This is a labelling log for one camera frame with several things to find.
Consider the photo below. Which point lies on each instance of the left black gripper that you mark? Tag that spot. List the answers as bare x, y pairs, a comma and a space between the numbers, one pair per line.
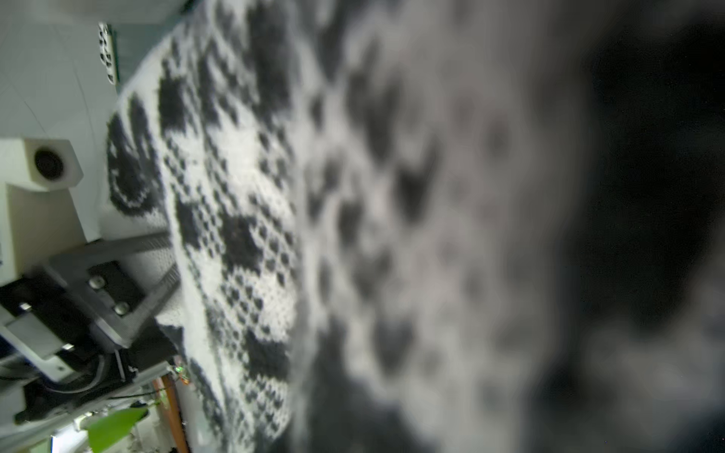
82, 333

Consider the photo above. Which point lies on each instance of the white black smiley scarf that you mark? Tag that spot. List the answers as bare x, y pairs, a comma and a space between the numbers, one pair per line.
438, 226

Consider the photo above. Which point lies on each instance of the green plastic leaf object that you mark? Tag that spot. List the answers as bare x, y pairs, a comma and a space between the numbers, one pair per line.
108, 431

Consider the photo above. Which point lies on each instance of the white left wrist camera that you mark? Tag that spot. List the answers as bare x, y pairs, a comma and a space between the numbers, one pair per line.
38, 214

